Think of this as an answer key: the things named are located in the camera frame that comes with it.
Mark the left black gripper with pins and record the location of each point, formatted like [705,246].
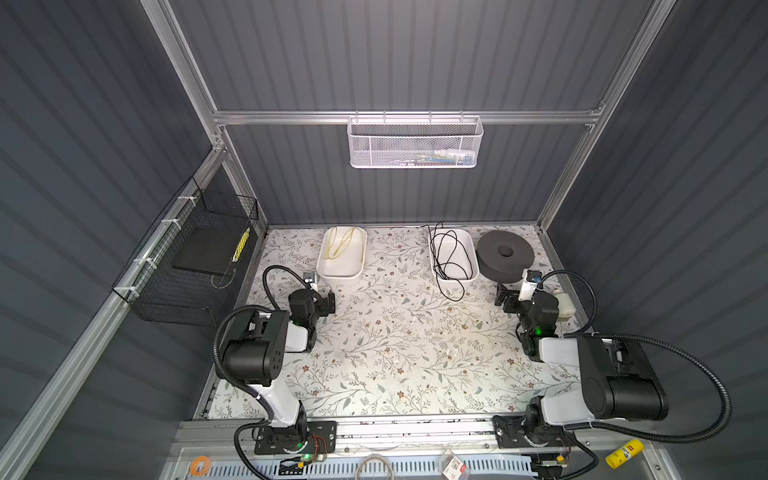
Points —
[323,303]

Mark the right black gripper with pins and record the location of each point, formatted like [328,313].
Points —
[512,301]

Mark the black cable spool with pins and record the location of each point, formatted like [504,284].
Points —
[503,256]

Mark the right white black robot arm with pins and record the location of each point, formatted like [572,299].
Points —
[617,382]

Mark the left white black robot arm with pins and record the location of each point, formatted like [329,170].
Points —
[249,350]

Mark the left white tray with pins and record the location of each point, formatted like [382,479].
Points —
[342,257]

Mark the white tray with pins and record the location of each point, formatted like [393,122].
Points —
[452,257]
[342,257]

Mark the yellow rubber bands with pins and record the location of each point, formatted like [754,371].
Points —
[339,241]

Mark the right white tray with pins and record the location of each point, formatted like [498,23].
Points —
[452,257]

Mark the black box in basket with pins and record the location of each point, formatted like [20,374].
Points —
[211,251]

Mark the yellow glue bottle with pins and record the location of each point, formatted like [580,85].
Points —
[625,453]

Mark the small plastic packet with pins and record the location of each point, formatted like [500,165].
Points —
[451,467]

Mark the orange tape roll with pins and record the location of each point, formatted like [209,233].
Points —
[200,466]

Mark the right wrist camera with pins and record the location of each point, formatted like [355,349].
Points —
[530,282]

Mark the black wire basket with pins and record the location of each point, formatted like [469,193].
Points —
[157,292]

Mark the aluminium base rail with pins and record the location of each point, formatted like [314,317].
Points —
[359,434]

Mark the white wire mesh basket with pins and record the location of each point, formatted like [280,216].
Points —
[410,141]

